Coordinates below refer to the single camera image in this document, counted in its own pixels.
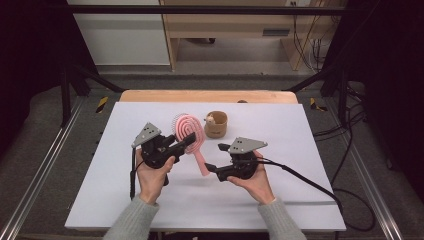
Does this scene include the person's right hand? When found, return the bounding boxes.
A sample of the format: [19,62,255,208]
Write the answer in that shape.
[227,150,276,205]

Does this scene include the wooden table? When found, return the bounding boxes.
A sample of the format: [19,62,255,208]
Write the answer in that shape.
[118,89,299,105]

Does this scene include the yellow black floor tape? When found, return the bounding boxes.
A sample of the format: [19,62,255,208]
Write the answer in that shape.
[95,96,110,114]
[309,97,328,113]

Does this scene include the white work mat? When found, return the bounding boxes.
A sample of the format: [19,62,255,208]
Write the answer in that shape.
[64,101,347,232]

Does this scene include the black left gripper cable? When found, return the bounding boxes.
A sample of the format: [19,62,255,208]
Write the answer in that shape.
[128,147,145,202]

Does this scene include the person's left hand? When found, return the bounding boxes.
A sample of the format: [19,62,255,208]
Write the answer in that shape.
[135,148,176,205]

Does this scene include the pink hairbrush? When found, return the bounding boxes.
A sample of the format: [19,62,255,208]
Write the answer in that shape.
[171,113,211,177]

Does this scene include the black metal stand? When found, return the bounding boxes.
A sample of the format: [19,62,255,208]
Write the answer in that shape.
[282,63,350,129]
[59,63,127,128]

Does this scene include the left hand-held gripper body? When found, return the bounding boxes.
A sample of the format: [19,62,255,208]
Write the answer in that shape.
[131,122,187,170]

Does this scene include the black metal frame bar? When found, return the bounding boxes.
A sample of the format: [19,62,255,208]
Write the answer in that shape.
[66,4,348,16]

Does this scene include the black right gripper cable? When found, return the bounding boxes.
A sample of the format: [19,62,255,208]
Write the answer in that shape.
[256,158,377,233]

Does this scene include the hanging desk cables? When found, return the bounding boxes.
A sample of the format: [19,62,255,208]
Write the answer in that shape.
[290,1,335,73]

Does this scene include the aluminium floor rail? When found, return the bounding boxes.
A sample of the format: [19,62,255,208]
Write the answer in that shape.
[0,95,85,240]
[323,99,405,240]

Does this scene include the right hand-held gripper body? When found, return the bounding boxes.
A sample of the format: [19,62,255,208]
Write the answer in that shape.
[215,136,269,183]

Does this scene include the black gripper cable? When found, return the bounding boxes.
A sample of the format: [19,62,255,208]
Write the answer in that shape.
[128,147,145,202]
[256,158,377,233]

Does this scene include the white cabinet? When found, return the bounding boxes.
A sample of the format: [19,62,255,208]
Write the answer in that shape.
[66,0,172,67]

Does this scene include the wooden desk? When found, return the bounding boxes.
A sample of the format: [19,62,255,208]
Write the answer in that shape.
[159,0,335,72]

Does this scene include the dark curtain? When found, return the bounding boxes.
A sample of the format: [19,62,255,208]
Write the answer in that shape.
[0,0,99,159]
[321,0,424,196]

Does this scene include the black floor cables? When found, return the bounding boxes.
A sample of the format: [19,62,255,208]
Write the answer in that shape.
[312,81,368,189]

